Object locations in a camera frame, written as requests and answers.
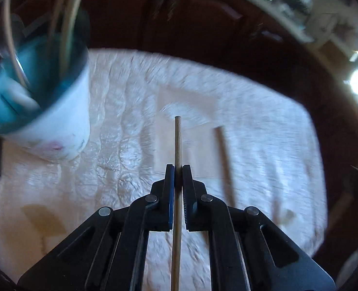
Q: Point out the floral white utensil holder cup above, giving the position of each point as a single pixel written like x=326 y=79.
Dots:
x=60 y=129

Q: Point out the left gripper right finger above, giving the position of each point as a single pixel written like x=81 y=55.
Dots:
x=247 y=250

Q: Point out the dark brown handled fork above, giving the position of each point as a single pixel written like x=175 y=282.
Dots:
x=54 y=20

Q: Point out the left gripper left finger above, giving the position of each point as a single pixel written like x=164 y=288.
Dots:
x=108 y=250

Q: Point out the brown lower kitchen cabinets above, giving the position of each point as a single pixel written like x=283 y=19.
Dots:
x=238 y=36

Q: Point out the light wooden chopstick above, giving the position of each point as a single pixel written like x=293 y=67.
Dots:
x=8 y=33

